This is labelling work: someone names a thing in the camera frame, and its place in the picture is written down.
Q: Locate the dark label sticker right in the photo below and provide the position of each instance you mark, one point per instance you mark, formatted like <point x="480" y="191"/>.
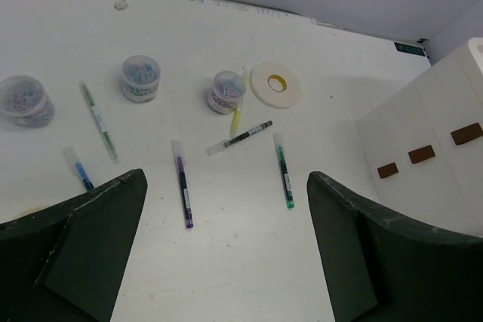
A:
<point x="409" y="49"/>

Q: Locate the purple gel pen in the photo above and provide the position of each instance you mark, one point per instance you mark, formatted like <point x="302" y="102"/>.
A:
<point x="180" y="164"/>

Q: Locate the paperclip jar left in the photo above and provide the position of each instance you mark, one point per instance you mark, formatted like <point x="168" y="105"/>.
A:
<point x="25" y="102"/>

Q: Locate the green gel pen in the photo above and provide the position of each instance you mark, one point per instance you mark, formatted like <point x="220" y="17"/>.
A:
<point x="280" y="151"/>

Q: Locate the paperclip jar middle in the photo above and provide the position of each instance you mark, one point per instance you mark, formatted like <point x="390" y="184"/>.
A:
<point x="140" y="78"/>

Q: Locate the yellow highlighter pen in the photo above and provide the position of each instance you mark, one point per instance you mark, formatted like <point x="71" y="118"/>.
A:
<point x="238" y="111"/>

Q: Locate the white drawer cabinet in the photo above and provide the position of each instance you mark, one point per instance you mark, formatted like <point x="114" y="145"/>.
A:
<point x="444" y="191"/>

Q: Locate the brown drawer handle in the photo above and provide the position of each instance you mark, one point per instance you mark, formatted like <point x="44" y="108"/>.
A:
<point x="421" y="154"/>
<point x="387" y="170"/>
<point x="467" y="134"/>

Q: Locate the brown top drawer handle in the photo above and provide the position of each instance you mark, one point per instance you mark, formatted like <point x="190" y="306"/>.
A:
<point x="467" y="134"/>

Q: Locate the blue gel pen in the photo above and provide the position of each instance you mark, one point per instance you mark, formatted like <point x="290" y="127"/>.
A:
<point x="77" y="167"/>

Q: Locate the green highlighter pen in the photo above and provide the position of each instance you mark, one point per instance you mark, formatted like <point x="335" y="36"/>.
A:
<point x="100" y="123"/>

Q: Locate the paperclip jar right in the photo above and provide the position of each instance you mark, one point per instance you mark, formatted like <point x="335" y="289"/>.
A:
<point x="226" y="93"/>

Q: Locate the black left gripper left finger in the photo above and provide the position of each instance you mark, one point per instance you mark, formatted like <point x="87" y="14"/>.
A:
<point x="66" y="262"/>

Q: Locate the brown bottom drawer handle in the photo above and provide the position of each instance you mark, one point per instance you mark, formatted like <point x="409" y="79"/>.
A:
<point x="387" y="170"/>

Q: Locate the white tape roll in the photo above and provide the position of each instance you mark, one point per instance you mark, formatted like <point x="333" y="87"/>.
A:
<point x="275" y="85"/>

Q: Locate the black gel pen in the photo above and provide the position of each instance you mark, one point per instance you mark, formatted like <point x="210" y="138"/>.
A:
<point x="219" y="147"/>

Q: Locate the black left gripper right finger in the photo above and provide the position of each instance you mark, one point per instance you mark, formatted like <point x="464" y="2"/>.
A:
<point x="381" y="265"/>

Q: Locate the paperclip jar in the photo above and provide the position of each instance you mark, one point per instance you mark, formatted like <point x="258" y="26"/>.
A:
<point x="25" y="102"/>
<point x="226" y="93"/>
<point x="140" y="78"/>

